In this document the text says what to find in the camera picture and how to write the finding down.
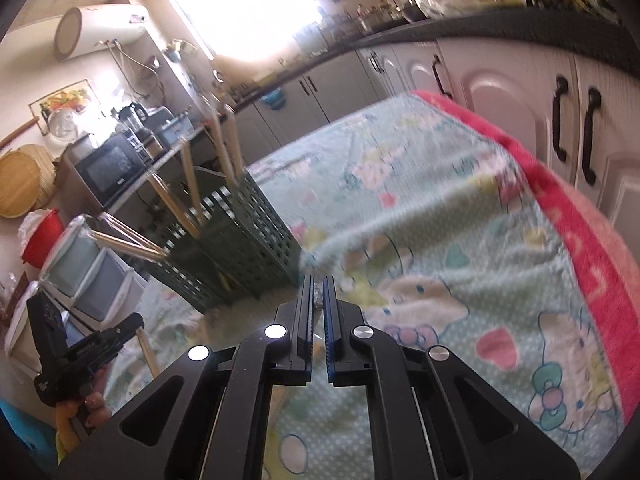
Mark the black electric kettle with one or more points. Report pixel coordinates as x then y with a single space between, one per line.
137 110

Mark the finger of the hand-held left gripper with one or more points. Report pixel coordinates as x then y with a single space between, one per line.
122 330

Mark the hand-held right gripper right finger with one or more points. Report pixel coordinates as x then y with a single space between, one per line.
331 310

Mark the red plastic basin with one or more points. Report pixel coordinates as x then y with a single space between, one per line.
47 245

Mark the black microwave oven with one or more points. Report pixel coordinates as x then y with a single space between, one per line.
107 170

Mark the white plastic bag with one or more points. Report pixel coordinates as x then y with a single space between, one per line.
31 227

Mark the blue plastic bowl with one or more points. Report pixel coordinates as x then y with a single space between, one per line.
272 99

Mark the blue plastic box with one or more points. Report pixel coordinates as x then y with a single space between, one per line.
174 129

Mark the white water heater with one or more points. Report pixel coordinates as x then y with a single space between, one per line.
100 30

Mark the fruit wall picture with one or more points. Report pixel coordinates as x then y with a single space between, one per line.
65 97

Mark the kitchen window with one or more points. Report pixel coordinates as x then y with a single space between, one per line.
240 0

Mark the round wooden cutting board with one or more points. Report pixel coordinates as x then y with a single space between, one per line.
22 182

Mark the cartoon printed blanket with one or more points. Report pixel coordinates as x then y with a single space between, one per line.
400 200

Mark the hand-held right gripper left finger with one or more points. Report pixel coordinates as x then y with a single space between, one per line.
306 310

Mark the plastic drawer unit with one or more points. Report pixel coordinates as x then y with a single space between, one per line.
70 270

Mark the green plastic utensil basket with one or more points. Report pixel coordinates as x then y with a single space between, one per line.
240 240

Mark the white round plastic cover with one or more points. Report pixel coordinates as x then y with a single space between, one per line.
61 122

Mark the wooden rolling pin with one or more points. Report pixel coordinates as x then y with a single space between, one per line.
19 132

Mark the person's left hand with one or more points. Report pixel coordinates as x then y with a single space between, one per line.
97 410

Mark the black kitchen countertop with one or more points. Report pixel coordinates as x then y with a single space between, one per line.
500 27

